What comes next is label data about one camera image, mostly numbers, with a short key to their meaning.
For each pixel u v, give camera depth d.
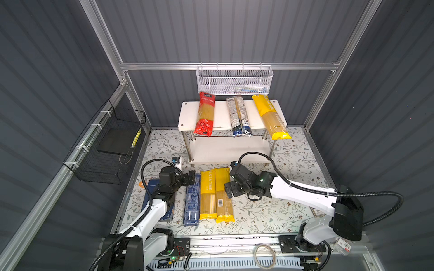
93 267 0.36
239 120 0.72
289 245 0.73
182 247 0.72
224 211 0.81
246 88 0.92
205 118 0.73
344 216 0.41
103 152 0.72
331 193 0.45
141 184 0.94
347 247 0.71
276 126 0.71
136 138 0.78
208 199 0.86
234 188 0.71
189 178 0.79
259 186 0.56
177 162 0.75
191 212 0.81
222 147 1.04
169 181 0.65
